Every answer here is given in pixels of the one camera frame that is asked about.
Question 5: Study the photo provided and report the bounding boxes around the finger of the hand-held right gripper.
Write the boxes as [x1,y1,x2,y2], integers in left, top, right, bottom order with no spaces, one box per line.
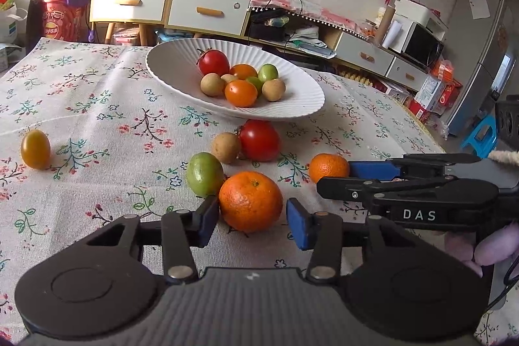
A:
[348,153,482,182]
[316,175,461,206]

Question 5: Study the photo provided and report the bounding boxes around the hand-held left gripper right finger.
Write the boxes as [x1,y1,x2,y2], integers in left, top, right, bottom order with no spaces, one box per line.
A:
[285,197,427,282]

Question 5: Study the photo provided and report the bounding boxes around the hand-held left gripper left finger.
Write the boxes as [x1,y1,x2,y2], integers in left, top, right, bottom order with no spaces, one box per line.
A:
[86,195,221,282]

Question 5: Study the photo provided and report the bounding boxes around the small orange mandarin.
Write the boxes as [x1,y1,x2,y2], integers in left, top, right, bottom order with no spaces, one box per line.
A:
[308,153,350,185]

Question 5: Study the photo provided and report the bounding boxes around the large orange mandarin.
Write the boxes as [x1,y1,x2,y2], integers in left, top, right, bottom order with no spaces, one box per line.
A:
[218,171,284,233]

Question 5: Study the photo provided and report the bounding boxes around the white ribbed plate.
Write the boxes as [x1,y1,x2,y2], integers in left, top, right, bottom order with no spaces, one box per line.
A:
[145,38,326,122]

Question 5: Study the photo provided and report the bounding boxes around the green jujube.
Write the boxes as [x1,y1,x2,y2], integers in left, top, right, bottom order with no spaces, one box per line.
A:
[258,63,280,83]
[245,76,264,97]

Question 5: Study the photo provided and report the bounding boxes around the orange cherry tomato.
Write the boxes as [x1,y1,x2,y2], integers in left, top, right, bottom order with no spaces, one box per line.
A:
[229,63,259,81]
[224,79,259,108]

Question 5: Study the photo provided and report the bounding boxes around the person's right hand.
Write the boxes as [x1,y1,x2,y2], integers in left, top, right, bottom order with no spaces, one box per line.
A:
[444,222,519,278]

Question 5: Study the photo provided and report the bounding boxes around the green lime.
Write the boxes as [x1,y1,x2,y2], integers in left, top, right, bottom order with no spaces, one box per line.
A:
[186,152,225,198]

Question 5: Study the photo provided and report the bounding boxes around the fluffy beige sleeve cuff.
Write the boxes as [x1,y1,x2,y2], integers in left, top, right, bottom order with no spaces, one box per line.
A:
[488,150,519,169]

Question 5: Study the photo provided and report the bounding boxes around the blue plastic stool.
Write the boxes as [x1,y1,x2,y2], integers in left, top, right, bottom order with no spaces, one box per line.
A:
[460,115,498,159]

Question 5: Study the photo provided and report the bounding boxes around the red tomato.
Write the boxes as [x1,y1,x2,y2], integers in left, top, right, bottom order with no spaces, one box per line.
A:
[237,119,282,162]
[197,48,230,77]

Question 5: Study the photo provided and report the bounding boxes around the orange snack boxes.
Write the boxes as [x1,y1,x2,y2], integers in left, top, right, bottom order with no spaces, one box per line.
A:
[409,60,463,122]

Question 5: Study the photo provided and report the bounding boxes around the low cabinet with white drawers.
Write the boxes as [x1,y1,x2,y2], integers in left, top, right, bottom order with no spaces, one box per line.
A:
[324,30,431,92]

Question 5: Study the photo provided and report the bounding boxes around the black microwave oven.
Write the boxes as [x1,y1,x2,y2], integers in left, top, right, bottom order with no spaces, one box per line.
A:
[401,22,445,68]

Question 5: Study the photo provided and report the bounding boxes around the silver refrigerator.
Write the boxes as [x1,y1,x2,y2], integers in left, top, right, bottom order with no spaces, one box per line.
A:
[442,0,514,137]

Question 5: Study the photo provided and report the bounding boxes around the white appliance box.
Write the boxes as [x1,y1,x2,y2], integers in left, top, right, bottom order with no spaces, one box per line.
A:
[394,0,449,31]

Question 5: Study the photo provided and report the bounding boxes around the pink patterned cloth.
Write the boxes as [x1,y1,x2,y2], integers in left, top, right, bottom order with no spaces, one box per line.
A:
[225,0,366,39]

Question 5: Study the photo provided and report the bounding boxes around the clear bin with blue lid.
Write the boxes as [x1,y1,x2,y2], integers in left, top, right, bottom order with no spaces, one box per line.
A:
[156,29,196,45]

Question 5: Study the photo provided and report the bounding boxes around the yellow oval tomato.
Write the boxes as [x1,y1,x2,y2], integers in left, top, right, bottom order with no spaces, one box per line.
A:
[20,129,52,171]

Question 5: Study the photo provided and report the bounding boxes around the clear bin with pink contents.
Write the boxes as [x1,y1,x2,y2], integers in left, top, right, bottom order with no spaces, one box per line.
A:
[111,27,141,46]

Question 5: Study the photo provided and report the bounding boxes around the red snack bucket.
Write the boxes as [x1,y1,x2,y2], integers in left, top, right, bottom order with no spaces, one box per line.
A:
[41,0,90,43]

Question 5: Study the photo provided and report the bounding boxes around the white bag with toys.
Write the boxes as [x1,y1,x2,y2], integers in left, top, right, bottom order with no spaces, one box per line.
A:
[0,0,18,43]

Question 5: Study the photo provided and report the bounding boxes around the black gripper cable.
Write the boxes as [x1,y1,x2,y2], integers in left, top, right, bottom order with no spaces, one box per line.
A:
[484,261,519,311]

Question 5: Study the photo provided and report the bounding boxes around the black power cable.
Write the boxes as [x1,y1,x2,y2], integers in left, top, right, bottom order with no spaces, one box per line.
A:
[265,0,305,49]

